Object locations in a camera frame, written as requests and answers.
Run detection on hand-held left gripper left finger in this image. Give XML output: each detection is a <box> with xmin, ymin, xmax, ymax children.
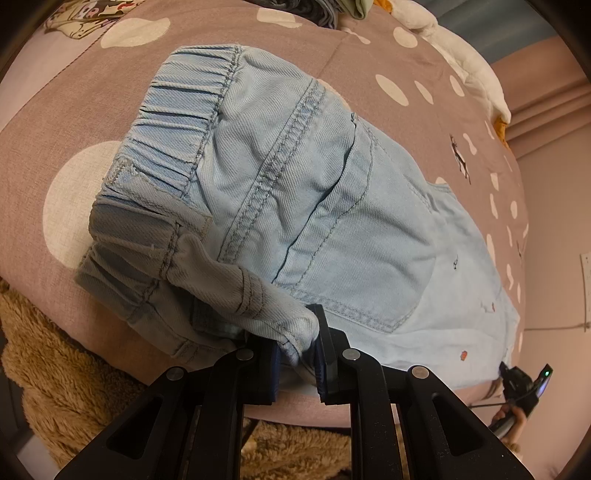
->
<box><xmin>54</xmin><ymin>335</ymin><xmax>282</xmax><ymax>480</ymax></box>

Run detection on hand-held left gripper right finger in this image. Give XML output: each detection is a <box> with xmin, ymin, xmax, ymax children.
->
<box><xmin>305</xmin><ymin>303</ymin><xmax>546</xmax><ymax>480</ymax></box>

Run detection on light blue denim pants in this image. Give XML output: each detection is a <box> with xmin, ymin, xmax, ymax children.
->
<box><xmin>75</xmin><ymin>44</ymin><xmax>520</xmax><ymax>393</ymax></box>

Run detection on person's right hand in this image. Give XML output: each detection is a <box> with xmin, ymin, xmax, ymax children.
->
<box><xmin>490</xmin><ymin>401</ymin><xmax>529</xmax><ymax>437</ymax></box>

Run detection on brown fluffy blanket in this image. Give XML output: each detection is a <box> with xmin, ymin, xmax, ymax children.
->
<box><xmin>0</xmin><ymin>279</ymin><xmax>411</xmax><ymax>480</ymax></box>

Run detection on pink curtain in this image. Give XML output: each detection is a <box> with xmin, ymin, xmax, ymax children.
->
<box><xmin>489</xmin><ymin>34</ymin><xmax>591</xmax><ymax>160</ymax></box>

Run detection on white goose plush toy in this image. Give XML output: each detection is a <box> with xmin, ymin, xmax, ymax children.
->
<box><xmin>374</xmin><ymin>0</ymin><xmax>513</xmax><ymax>148</ymax></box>

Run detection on mauve polka dot blanket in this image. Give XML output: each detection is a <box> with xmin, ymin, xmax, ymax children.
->
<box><xmin>0</xmin><ymin>0</ymin><xmax>532</xmax><ymax>432</ymax></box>

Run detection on folded blue jeans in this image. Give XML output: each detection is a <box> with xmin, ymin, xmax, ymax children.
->
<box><xmin>298</xmin><ymin>0</ymin><xmax>345</xmax><ymax>29</ymax></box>

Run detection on blue curtain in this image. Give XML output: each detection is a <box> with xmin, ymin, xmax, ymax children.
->
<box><xmin>434</xmin><ymin>0</ymin><xmax>550</xmax><ymax>65</ymax></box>

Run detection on cartoon printed cloth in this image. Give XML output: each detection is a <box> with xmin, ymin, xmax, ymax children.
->
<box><xmin>44</xmin><ymin>0</ymin><xmax>139</xmax><ymax>40</ymax></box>

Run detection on thin wall cable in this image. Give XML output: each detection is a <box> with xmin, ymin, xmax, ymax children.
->
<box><xmin>524</xmin><ymin>322</ymin><xmax>591</xmax><ymax>334</ymax></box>

